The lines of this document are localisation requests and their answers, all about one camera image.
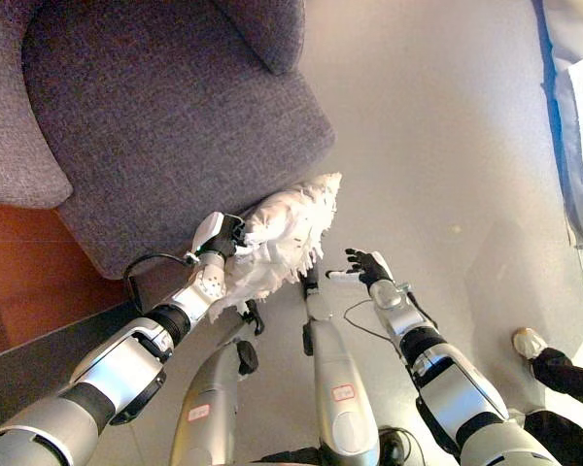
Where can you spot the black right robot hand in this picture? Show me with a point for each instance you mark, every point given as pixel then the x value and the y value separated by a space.
pixel 371 269

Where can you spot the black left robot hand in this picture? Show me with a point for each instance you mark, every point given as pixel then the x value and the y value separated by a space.
pixel 218 235

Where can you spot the white feathery pillow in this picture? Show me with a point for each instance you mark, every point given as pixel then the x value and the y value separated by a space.
pixel 282 242

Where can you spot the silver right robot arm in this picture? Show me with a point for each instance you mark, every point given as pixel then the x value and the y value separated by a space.
pixel 447 378

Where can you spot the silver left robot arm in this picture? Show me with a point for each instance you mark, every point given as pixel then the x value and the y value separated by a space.
pixel 121 364

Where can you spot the grey fabric tub armchair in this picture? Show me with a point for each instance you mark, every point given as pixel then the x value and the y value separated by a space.
pixel 150 121

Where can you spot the person's white shoe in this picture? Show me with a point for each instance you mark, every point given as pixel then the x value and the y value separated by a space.
pixel 528 342

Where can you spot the dark grey ledge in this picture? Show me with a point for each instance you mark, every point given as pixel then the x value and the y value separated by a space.
pixel 39 359

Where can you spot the person's black trouser leg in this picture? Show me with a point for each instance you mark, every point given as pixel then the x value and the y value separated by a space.
pixel 571 376
pixel 563 437

